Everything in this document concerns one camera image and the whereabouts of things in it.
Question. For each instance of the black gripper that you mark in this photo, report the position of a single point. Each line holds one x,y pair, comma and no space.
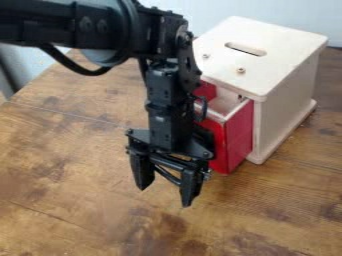
167,143

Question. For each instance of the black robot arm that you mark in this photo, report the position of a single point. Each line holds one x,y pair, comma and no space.
89,38

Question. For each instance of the red drawer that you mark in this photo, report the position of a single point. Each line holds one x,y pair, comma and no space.
230,121

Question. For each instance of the black drawer handle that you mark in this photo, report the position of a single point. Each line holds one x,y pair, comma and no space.
204,137

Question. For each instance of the white wooden box cabinet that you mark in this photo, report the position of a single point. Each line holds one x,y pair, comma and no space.
266,63

